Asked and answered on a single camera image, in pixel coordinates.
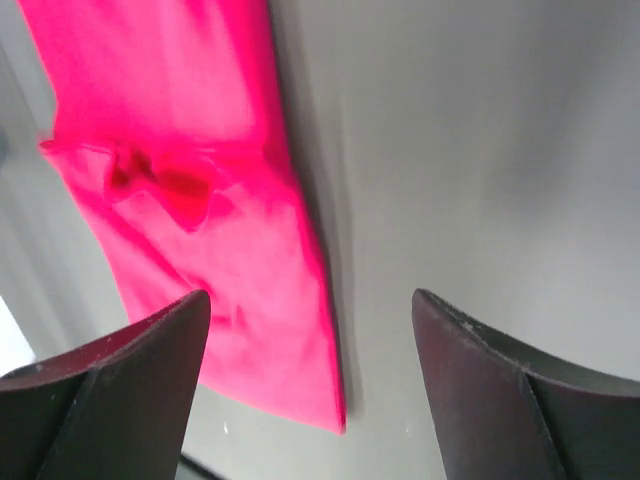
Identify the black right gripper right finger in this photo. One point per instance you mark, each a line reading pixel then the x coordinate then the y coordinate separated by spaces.
pixel 503 409

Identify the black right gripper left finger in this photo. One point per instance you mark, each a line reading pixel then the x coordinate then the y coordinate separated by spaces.
pixel 114 408

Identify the pink t shirt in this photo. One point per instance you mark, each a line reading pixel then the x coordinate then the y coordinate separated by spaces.
pixel 169 135

